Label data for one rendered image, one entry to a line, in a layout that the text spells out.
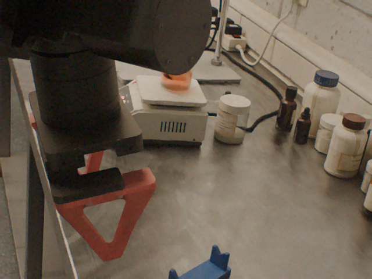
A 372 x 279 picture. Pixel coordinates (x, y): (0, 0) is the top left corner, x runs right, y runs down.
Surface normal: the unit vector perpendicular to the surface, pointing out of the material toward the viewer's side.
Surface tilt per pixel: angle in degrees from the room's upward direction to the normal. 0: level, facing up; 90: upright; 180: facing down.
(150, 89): 0
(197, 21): 84
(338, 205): 0
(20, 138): 0
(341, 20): 90
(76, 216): 111
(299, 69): 90
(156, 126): 90
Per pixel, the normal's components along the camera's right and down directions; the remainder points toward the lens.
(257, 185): 0.14, -0.89
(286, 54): -0.93, 0.04
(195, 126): 0.17, 0.45
